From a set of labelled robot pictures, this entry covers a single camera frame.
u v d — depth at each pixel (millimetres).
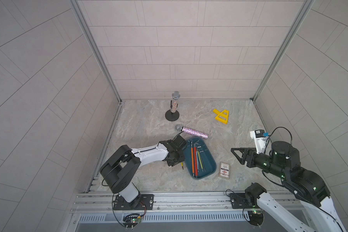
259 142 534
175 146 678
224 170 805
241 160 532
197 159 846
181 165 826
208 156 849
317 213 375
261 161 518
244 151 526
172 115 1053
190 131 937
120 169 434
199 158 854
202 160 846
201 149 884
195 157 849
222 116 1055
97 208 691
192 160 843
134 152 472
